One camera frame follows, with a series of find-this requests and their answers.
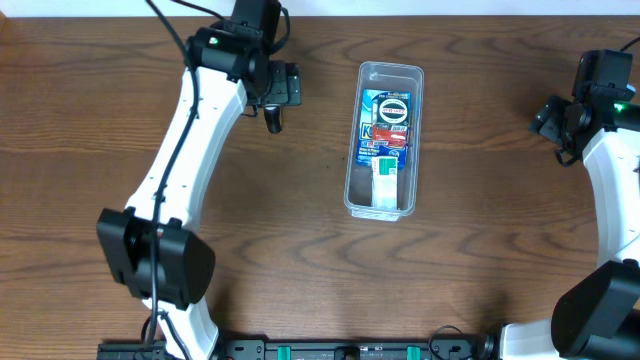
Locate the dark bottle white cap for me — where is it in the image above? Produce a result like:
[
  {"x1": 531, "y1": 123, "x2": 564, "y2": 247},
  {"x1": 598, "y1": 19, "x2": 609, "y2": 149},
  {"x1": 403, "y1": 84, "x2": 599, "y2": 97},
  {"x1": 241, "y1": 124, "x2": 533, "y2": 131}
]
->
[{"x1": 263, "y1": 106, "x2": 282, "y2": 134}]

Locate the blue Kool Fever box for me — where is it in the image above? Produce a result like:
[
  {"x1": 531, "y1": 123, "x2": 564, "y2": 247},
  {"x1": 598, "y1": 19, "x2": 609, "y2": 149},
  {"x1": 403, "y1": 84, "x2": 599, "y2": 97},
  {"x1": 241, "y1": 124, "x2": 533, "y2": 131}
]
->
[{"x1": 356, "y1": 89, "x2": 412, "y2": 170}]

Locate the green round-label box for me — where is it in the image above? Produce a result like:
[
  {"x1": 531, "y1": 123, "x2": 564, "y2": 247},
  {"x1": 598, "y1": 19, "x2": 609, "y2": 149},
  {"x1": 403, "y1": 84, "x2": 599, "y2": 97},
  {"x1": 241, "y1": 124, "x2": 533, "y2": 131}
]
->
[{"x1": 376, "y1": 92, "x2": 410, "y2": 127}]

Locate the red small box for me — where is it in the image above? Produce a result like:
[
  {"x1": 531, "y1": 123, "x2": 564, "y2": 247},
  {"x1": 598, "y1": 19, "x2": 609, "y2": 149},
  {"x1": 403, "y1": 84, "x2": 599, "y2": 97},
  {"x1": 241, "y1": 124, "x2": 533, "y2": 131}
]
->
[{"x1": 372, "y1": 124, "x2": 409, "y2": 148}]

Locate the green white medicine box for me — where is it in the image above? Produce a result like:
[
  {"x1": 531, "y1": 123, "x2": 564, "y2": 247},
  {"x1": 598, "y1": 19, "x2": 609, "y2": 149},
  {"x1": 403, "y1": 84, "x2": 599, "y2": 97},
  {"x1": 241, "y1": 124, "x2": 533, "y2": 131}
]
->
[{"x1": 371, "y1": 156, "x2": 398, "y2": 210}]

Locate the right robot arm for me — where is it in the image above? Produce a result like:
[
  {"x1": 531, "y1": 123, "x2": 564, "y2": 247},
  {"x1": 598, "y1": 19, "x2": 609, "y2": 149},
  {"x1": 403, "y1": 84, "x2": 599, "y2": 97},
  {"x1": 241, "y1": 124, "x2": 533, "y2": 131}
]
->
[{"x1": 498, "y1": 98, "x2": 639, "y2": 359}]

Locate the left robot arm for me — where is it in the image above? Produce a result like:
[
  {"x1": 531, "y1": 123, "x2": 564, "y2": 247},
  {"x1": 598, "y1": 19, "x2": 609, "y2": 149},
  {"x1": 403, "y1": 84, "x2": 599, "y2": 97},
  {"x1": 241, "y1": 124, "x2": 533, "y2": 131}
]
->
[{"x1": 96, "y1": 22, "x2": 301, "y2": 359}]

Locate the clear plastic container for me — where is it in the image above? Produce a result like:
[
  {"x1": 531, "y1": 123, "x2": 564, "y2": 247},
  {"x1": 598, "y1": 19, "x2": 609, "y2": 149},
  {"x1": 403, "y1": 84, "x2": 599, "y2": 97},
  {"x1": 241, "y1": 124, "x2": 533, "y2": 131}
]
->
[{"x1": 344, "y1": 61, "x2": 425, "y2": 221}]

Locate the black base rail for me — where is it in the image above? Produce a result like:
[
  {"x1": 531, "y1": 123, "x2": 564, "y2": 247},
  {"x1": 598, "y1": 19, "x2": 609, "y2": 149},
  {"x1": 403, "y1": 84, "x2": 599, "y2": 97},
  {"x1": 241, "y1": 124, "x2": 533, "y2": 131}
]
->
[{"x1": 97, "y1": 338, "x2": 496, "y2": 360}]

